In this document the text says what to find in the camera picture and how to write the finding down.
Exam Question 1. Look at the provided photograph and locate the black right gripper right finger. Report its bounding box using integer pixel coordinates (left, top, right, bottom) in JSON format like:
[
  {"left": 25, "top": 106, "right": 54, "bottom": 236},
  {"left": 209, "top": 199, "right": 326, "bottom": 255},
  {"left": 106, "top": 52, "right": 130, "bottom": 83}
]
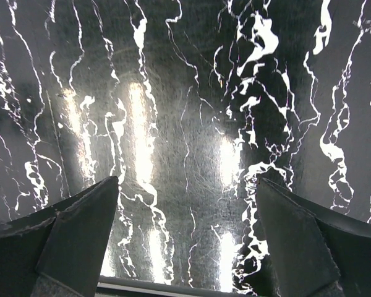
[{"left": 255, "top": 178, "right": 371, "bottom": 296}]

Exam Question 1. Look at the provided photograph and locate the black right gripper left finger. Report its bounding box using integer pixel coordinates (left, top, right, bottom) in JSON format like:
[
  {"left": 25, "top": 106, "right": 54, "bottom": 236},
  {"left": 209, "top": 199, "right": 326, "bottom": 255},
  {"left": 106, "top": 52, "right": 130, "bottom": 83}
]
[{"left": 0, "top": 176, "right": 119, "bottom": 296}]

